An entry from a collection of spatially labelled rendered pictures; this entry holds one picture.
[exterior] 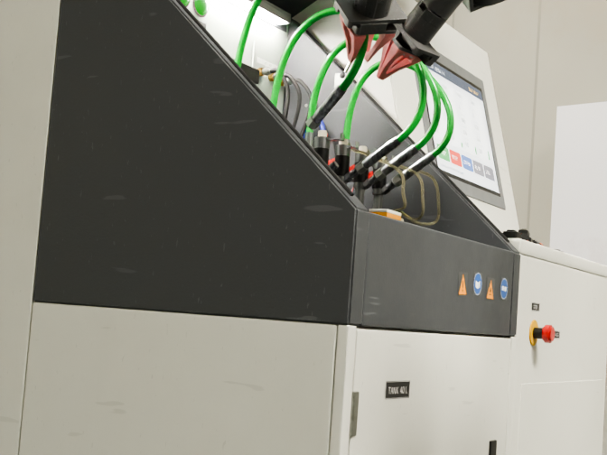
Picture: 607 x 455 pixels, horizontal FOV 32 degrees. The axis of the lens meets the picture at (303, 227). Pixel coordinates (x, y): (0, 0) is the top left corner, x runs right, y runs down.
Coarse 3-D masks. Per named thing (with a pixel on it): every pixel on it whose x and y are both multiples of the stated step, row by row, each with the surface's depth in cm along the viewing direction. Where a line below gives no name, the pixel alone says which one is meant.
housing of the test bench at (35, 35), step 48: (0, 0) 185; (48, 0) 179; (0, 48) 184; (48, 48) 178; (0, 96) 182; (48, 96) 177; (0, 144) 181; (0, 192) 180; (0, 240) 179; (0, 288) 177; (0, 336) 176; (0, 384) 175; (0, 432) 174
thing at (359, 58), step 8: (256, 0) 197; (256, 8) 198; (248, 16) 199; (248, 24) 199; (248, 32) 200; (240, 40) 200; (368, 40) 172; (240, 48) 200; (360, 48) 171; (240, 56) 200; (360, 56) 171; (240, 64) 201; (352, 64) 172; (360, 64) 172; (352, 72) 172; (344, 80) 174; (352, 80) 174; (344, 88) 174
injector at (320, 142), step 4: (316, 136) 190; (320, 136) 189; (324, 136) 189; (316, 140) 189; (320, 140) 189; (324, 140) 189; (316, 144) 189; (320, 144) 189; (324, 144) 189; (328, 144) 190; (316, 148) 189; (320, 148) 189; (324, 148) 189; (328, 148) 190; (316, 152) 189; (320, 152) 189; (324, 152) 189; (328, 152) 190; (324, 156) 189; (328, 156) 190; (324, 160) 189; (328, 160) 190; (332, 164) 188; (336, 164) 188; (332, 168) 188; (336, 168) 188
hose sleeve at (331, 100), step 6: (336, 90) 175; (342, 90) 174; (330, 96) 176; (336, 96) 175; (342, 96) 176; (324, 102) 177; (330, 102) 176; (336, 102) 176; (318, 108) 178; (324, 108) 177; (330, 108) 177; (318, 114) 178; (324, 114) 178; (318, 120) 179
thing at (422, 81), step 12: (324, 12) 202; (336, 12) 201; (300, 36) 205; (288, 48) 205; (276, 72) 206; (420, 72) 190; (276, 84) 205; (420, 84) 190; (276, 96) 206; (420, 96) 190; (420, 108) 190; (420, 120) 191; (408, 132) 190; (384, 144) 192; (396, 144) 191; (372, 156) 193; (360, 168) 194
